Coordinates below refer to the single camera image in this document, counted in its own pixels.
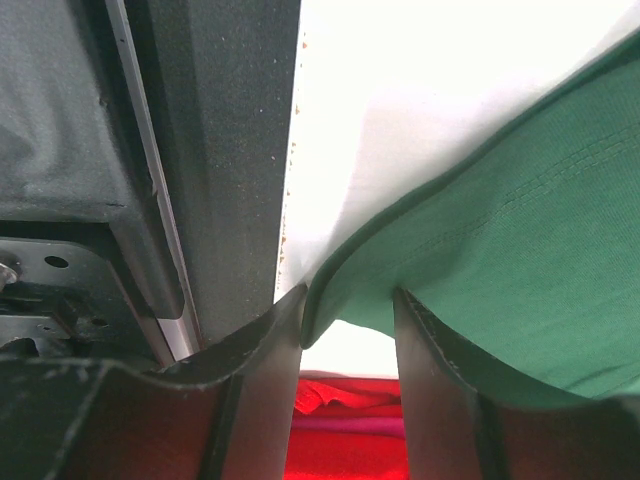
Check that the red folded t shirt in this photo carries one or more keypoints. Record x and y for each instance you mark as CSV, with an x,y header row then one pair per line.
x,y
332,455

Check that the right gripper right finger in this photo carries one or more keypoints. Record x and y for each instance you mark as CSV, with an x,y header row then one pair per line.
x,y
468,415

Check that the pink folded t shirt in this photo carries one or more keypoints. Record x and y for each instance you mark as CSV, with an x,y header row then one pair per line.
x,y
383,426

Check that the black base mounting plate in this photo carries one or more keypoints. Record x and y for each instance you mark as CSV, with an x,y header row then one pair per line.
x,y
143,152

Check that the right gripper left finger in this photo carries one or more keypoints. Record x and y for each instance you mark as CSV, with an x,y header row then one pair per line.
x,y
222,413

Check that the green t shirt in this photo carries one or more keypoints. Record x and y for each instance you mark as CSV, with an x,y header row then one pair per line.
x,y
529,248

